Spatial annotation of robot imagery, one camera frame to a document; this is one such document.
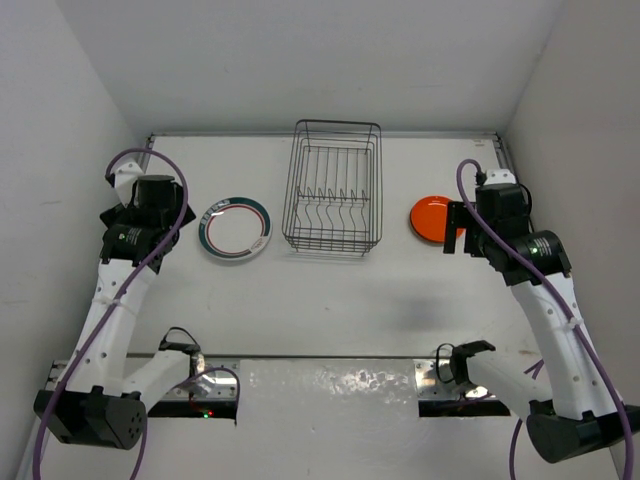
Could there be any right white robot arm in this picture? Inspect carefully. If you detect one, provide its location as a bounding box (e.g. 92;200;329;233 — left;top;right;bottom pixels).
437;169;639;479

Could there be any orange plate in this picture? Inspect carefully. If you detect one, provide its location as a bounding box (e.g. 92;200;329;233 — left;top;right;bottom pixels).
409;195;451;244

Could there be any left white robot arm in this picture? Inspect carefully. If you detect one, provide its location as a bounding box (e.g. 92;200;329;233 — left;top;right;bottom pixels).
34;165;195;450

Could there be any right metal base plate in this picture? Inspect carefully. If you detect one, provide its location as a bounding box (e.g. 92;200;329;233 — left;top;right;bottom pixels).
414;357;497;402

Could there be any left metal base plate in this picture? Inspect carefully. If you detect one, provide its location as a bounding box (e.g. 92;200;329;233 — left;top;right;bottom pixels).
44;355;241;401

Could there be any metal base plate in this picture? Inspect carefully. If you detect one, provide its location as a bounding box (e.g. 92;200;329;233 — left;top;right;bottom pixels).
44;355;241;401
414;357;497;402

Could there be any white plate green rim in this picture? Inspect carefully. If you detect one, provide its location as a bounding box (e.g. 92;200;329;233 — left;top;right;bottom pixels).
197;196;273;262

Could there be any wire dish rack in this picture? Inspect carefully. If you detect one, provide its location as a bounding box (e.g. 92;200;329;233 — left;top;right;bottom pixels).
281;119;383;257

